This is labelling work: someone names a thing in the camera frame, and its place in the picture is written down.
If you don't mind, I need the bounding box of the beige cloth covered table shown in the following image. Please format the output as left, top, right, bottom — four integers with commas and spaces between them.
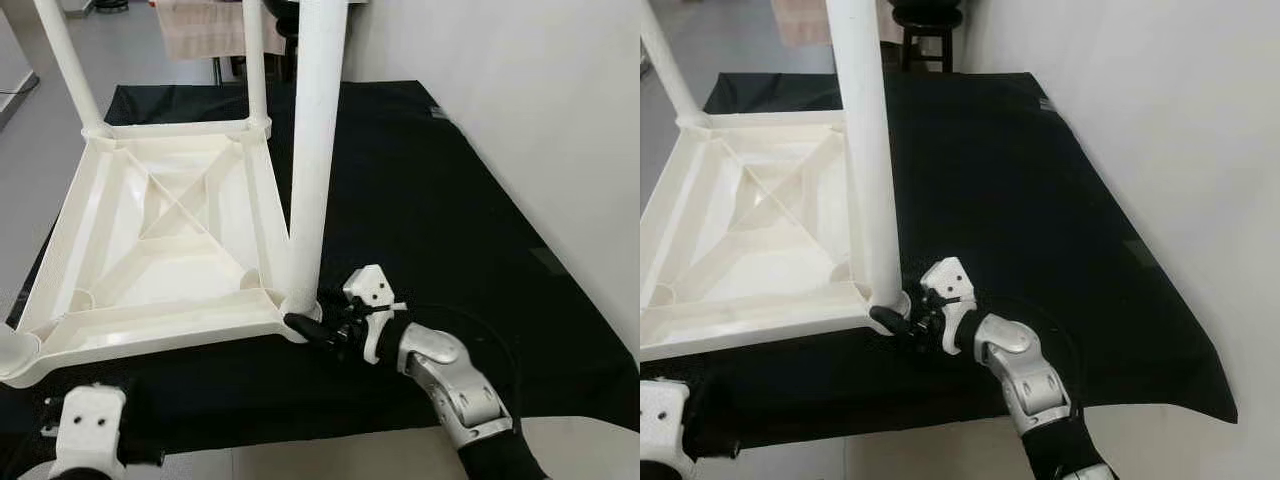
770, 0, 901, 46
155, 0, 286, 61

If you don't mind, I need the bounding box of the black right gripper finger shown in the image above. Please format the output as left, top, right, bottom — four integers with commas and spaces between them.
284, 313, 336, 346
868, 305, 916, 339

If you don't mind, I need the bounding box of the black round stool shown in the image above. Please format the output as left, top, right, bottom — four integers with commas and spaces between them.
270, 5, 301, 81
892, 0, 966, 73

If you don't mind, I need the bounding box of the black tablecloth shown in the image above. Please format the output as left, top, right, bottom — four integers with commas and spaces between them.
640, 70, 1239, 466
0, 80, 640, 471

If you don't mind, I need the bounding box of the white plastic table top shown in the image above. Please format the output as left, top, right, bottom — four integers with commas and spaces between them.
0, 115, 323, 389
640, 108, 911, 363

